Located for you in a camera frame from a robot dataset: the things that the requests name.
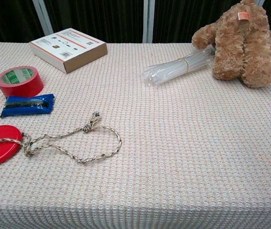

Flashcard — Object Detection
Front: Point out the braided beige speckled rope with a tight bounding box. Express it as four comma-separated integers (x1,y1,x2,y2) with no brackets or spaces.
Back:
0,111,123,164

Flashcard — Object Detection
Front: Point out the red disc with centre hole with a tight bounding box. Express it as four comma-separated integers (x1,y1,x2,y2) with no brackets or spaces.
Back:
0,125,23,169

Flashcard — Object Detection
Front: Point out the woven beige tablecloth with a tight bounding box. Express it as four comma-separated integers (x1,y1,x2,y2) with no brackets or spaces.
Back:
0,42,271,229

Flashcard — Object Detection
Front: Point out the clear plastic straw bundle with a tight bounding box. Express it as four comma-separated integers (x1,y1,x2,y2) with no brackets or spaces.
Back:
142,45,215,86

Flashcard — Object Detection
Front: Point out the white and brown cardboard box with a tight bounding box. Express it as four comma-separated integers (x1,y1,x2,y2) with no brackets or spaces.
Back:
28,28,108,74

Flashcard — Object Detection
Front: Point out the dark pleated curtain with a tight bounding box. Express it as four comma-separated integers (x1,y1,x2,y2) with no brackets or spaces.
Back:
0,0,271,49

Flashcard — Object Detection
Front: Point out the blue wrapped flat packet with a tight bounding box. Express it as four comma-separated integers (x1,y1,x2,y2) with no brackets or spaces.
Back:
0,93,55,118

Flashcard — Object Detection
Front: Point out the red adhesive tape roll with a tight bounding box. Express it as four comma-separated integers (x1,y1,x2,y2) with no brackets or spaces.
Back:
0,65,44,98

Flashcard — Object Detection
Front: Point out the brown plush teddy bear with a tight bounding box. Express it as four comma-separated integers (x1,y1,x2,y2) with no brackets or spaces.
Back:
191,0,271,89

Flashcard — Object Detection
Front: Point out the grey metal frame post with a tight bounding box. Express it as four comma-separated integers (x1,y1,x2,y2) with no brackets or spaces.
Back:
32,0,54,37
142,0,156,44

